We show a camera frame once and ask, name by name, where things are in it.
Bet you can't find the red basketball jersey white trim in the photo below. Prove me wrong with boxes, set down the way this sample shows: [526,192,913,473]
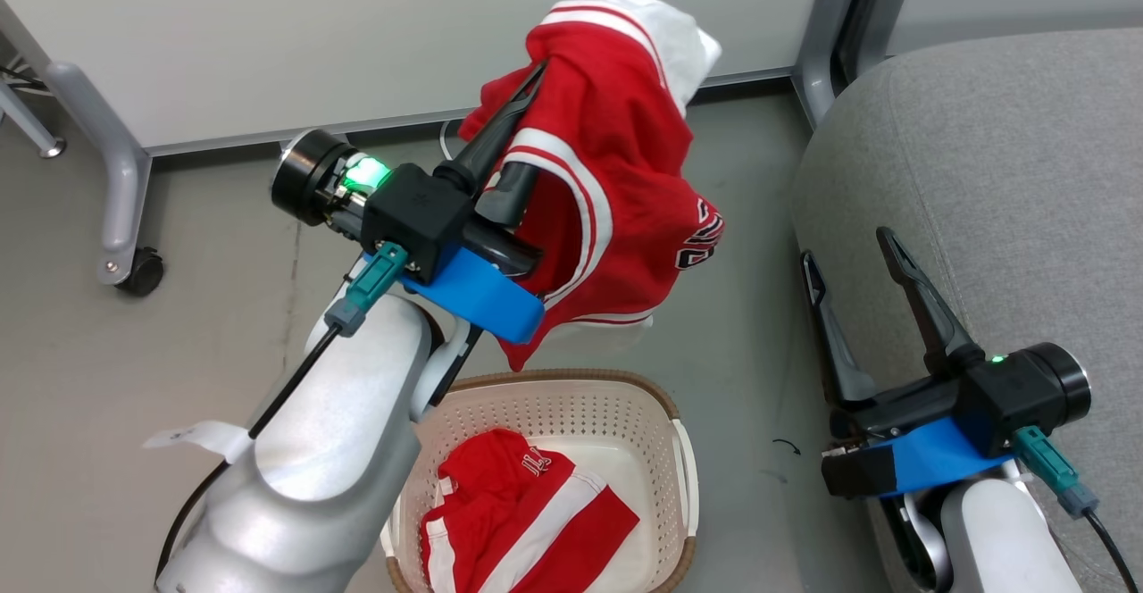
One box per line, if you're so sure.
[458,0,726,372]

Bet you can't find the red shorts white stripes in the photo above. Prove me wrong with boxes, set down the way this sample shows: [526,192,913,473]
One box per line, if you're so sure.
[419,429,642,593]

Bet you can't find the white cloth garment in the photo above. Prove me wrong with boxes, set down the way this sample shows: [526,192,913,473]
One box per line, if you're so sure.
[583,0,723,117]

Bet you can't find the grey curved partition leg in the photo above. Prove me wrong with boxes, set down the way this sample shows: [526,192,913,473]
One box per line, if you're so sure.
[855,0,914,78]
[792,0,855,127]

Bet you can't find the white plastic basket brown rim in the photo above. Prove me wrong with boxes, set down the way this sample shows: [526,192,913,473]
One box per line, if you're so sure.
[381,369,700,593]

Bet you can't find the arm cable teal connector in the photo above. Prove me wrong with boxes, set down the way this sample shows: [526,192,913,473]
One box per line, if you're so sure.
[156,242,411,580]
[1013,425,1143,593]

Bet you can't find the grey partition leg with caster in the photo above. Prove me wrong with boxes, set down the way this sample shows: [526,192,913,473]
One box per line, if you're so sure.
[43,61,154,287]

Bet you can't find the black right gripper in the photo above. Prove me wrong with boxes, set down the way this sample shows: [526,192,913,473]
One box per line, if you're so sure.
[800,226,1093,456]

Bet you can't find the black caster wheel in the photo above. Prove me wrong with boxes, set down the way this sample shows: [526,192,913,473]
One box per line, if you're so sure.
[116,246,167,298]

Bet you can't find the right arm cable teal connector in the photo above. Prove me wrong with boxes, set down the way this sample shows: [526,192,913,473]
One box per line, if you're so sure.
[1013,425,1143,593]

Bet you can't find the white paper tag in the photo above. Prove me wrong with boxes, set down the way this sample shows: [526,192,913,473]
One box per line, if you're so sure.
[143,420,252,465]

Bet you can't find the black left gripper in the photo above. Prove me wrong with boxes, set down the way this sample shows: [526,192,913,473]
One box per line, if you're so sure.
[271,61,548,284]

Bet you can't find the grey fabric sofa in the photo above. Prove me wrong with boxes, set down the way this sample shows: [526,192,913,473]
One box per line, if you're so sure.
[790,29,1143,593]

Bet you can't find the thin grey partition leg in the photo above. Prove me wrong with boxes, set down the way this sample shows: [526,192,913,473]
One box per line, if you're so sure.
[0,75,69,160]

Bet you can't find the left arm cable teal connector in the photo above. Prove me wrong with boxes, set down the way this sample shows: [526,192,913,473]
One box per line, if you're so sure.
[156,242,411,580]

